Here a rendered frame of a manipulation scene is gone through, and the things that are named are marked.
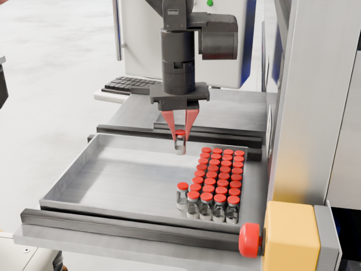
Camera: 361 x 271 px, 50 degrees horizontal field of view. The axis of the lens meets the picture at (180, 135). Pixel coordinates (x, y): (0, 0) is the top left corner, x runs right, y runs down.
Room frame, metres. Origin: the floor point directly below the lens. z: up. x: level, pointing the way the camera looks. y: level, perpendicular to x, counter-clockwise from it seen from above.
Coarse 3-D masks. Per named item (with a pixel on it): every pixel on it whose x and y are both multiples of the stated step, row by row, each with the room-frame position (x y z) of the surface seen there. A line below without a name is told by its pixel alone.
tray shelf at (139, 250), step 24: (144, 96) 1.11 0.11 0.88; (120, 120) 0.93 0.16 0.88; (144, 120) 0.93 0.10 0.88; (264, 168) 0.69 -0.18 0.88; (264, 192) 0.61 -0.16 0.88; (264, 216) 0.54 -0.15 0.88; (24, 240) 0.48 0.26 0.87; (48, 240) 0.48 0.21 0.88; (72, 240) 0.47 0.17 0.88; (96, 240) 0.47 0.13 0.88; (120, 240) 0.47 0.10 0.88; (144, 240) 0.47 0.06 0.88; (168, 264) 0.44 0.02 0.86; (192, 264) 0.43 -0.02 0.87; (216, 264) 0.43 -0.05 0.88; (240, 264) 0.42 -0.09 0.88
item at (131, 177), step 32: (96, 160) 0.72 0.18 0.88; (128, 160) 0.72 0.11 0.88; (160, 160) 0.72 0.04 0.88; (192, 160) 0.72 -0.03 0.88; (64, 192) 0.60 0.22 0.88; (96, 192) 0.60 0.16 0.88; (128, 192) 0.60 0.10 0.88; (160, 192) 0.60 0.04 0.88; (160, 224) 0.49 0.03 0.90; (192, 224) 0.48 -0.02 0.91; (224, 224) 0.47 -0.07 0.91
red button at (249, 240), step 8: (248, 224) 0.35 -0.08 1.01; (256, 224) 0.35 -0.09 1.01; (240, 232) 0.35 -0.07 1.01; (248, 232) 0.34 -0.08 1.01; (256, 232) 0.34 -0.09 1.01; (240, 240) 0.34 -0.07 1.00; (248, 240) 0.33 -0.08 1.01; (256, 240) 0.33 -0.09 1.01; (240, 248) 0.34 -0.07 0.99; (248, 248) 0.33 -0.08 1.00; (256, 248) 0.33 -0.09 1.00; (248, 256) 0.33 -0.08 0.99; (256, 256) 0.33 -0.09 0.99
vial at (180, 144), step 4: (176, 136) 0.64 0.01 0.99; (180, 136) 0.63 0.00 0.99; (184, 136) 0.64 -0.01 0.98; (176, 140) 0.63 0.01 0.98; (180, 140) 0.63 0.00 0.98; (184, 140) 0.63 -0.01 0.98; (176, 144) 0.63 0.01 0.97; (180, 144) 0.63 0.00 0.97; (184, 144) 0.63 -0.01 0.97; (176, 148) 0.63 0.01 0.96; (180, 148) 0.63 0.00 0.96; (184, 148) 0.63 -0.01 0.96; (176, 152) 0.63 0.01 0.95; (180, 152) 0.63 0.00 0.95; (184, 152) 0.63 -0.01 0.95
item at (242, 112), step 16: (224, 96) 1.07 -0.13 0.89; (240, 96) 1.06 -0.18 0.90; (256, 96) 1.05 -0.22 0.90; (160, 112) 0.90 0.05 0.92; (176, 112) 0.98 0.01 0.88; (208, 112) 0.98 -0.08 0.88; (224, 112) 0.98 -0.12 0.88; (240, 112) 0.98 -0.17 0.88; (256, 112) 0.98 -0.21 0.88; (160, 128) 0.84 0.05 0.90; (176, 128) 0.83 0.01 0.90; (192, 128) 0.83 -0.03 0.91; (208, 128) 0.82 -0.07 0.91; (224, 128) 0.81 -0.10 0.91; (240, 128) 0.88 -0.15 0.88; (256, 128) 0.88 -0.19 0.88
